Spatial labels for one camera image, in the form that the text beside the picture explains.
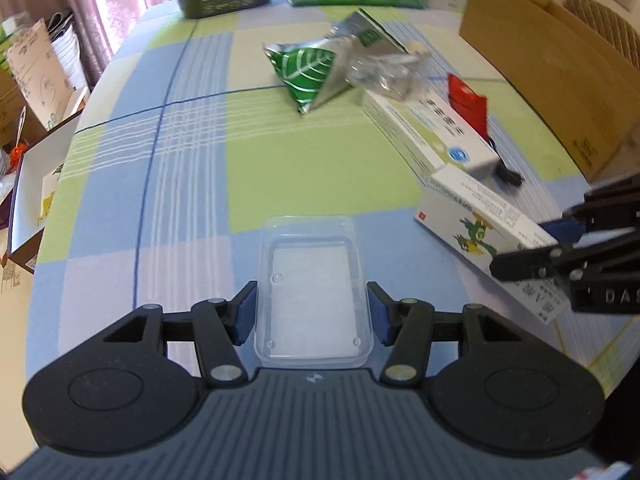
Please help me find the checked cloth desktop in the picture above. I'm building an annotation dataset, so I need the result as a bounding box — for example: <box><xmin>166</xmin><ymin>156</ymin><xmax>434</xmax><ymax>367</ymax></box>
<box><xmin>30</xmin><ymin>0</ymin><xmax>640</xmax><ymax>411</ymax></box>

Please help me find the printed brown carton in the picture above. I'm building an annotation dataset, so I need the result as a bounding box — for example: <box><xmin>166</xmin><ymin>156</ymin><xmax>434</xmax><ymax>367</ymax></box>
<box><xmin>0</xmin><ymin>67</ymin><xmax>48</xmax><ymax>148</ymax></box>

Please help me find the open white box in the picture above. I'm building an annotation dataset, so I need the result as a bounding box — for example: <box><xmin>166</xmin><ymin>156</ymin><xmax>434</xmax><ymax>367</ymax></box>
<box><xmin>7</xmin><ymin>109</ymin><xmax>90</xmax><ymax>257</ymax></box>

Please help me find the white box with green cartoon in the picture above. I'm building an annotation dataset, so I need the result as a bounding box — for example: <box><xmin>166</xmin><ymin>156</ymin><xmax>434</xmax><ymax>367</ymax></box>
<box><xmin>414</xmin><ymin>165</ymin><xmax>571</xmax><ymax>323</ymax></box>

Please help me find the brown cardboard box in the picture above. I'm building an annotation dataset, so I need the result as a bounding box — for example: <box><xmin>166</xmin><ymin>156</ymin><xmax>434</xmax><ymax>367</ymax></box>
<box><xmin>459</xmin><ymin>0</ymin><xmax>640</xmax><ymax>181</ymax></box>

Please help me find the clear plastic container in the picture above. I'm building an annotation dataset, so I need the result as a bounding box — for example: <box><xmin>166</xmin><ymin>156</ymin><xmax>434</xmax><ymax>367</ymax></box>
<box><xmin>254</xmin><ymin>215</ymin><xmax>376</xmax><ymax>367</ymax></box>

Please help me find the long white box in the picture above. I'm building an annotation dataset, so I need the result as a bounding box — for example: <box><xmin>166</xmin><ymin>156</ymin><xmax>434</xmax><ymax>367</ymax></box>
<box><xmin>360</xmin><ymin>87</ymin><xmax>501</xmax><ymax>183</ymax></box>

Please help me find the silver green leaf pouch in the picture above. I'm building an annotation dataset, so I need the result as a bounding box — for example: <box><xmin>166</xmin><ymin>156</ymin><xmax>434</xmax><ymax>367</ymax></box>
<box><xmin>262</xmin><ymin>9</ymin><xmax>408</xmax><ymax>117</ymax></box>

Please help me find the stack of white sheets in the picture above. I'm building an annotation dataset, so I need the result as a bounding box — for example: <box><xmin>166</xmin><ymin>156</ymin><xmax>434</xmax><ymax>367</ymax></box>
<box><xmin>46</xmin><ymin>9</ymin><xmax>95</xmax><ymax>92</ymax></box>

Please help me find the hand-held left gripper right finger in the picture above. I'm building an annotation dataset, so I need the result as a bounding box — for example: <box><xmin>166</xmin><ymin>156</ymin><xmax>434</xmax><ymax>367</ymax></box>
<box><xmin>366</xmin><ymin>281</ymin><xmax>524</xmax><ymax>389</ymax></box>

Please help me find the quilted beige chair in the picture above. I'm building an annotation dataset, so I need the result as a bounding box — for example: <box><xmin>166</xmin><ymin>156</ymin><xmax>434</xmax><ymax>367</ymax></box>
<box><xmin>562</xmin><ymin>0</ymin><xmax>640</xmax><ymax>72</ymax></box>

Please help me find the red snack packet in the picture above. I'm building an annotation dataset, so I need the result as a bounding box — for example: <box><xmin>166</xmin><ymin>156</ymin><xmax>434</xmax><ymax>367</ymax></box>
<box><xmin>446</xmin><ymin>74</ymin><xmax>488</xmax><ymax>138</ymax></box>

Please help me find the plastic-wrapped wire tray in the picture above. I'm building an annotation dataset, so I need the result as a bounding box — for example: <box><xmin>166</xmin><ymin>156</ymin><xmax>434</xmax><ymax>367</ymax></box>
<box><xmin>347</xmin><ymin>42</ymin><xmax>436</xmax><ymax>106</ymax></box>

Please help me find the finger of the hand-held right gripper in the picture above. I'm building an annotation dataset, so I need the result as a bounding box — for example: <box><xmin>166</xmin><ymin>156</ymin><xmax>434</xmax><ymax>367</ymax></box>
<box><xmin>542</xmin><ymin>174</ymin><xmax>640</xmax><ymax>247</ymax></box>
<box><xmin>490</xmin><ymin>227</ymin><xmax>640</xmax><ymax>282</ymax></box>

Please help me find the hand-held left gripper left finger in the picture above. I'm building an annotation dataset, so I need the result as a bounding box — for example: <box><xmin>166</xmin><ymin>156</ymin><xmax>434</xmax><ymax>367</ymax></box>
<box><xmin>102</xmin><ymin>280</ymin><xmax>259</xmax><ymax>389</ymax></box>

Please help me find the black cable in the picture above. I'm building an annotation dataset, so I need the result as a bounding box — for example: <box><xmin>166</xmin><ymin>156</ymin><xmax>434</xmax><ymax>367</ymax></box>
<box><xmin>486</xmin><ymin>136</ymin><xmax>524</xmax><ymax>189</ymax></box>

